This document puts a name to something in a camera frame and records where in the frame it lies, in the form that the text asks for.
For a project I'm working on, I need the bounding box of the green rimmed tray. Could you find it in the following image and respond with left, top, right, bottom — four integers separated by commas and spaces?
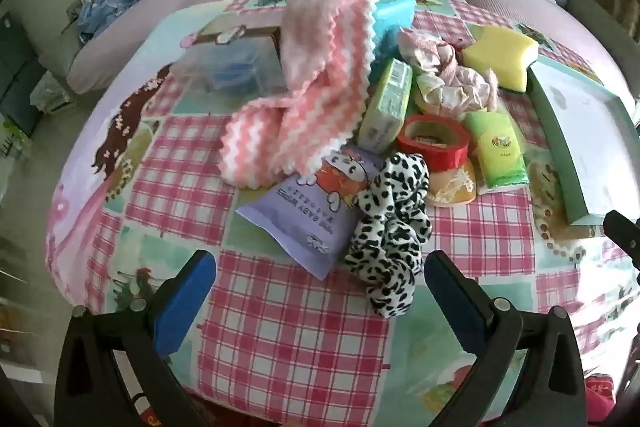
527, 55, 640, 226

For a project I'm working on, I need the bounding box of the pink floral scrunchie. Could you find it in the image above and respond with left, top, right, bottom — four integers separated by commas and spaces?
397, 29, 498, 115

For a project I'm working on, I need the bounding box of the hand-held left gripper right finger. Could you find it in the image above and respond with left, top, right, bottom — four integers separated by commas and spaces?
422, 249, 588, 427

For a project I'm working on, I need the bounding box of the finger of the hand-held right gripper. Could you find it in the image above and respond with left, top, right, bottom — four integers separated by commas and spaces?
602, 209, 640, 268

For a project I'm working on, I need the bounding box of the pink checked printed tablecloth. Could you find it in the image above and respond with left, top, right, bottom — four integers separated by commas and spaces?
44, 0, 640, 413

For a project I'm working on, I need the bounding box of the pale green tissue packet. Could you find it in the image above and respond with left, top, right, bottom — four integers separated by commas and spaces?
356, 58, 415, 152

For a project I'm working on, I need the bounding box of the bright green tissue packet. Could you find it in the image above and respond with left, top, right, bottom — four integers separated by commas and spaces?
462, 111, 530, 195

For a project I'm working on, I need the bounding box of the red tape roll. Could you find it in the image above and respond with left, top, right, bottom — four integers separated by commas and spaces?
397, 116, 471, 172

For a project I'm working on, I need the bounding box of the yellow sponge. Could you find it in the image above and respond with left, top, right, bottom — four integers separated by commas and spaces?
461, 25, 540, 94

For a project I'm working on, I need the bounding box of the dark teal cabinet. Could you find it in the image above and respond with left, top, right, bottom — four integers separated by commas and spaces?
0, 12, 48, 132

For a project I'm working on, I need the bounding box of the purple wet wipes packet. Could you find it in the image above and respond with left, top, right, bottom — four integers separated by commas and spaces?
235, 146, 386, 280

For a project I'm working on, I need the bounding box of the clear plastic bag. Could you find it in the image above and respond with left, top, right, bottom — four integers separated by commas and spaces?
30, 69, 78, 115

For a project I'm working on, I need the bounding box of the pink white zigzag cloth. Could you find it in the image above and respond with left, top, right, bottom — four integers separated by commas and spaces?
219, 0, 396, 188

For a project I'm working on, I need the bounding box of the clear plastic box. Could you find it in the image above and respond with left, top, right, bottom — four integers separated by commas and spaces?
170, 27, 288, 95

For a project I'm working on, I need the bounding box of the black white spotted scrunchie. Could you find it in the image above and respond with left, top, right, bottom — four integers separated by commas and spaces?
345, 153, 433, 319

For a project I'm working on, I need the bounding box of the pink red fabric item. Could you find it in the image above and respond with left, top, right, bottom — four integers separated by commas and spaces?
585, 374, 621, 427

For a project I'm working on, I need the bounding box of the teal plastic container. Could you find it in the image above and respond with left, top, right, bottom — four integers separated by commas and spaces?
372, 0, 417, 58

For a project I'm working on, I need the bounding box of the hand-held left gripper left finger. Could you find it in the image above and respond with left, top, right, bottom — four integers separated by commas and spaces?
54, 249, 218, 427

